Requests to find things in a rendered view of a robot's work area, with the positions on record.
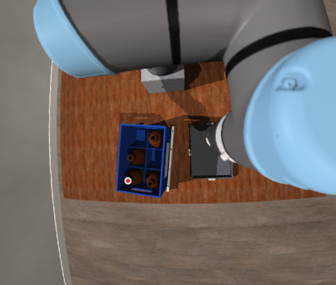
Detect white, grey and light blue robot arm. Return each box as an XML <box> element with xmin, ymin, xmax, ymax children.
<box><xmin>34</xmin><ymin>0</ymin><xmax>336</xmax><ymax>195</ymax></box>

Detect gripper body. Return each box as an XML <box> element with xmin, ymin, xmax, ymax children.
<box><xmin>206</xmin><ymin>112</ymin><xmax>236</xmax><ymax>163</ymax></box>

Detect blue plastic crate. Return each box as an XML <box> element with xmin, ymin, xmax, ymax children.
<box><xmin>116</xmin><ymin>124</ymin><xmax>171</xmax><ymax>198</ymax></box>

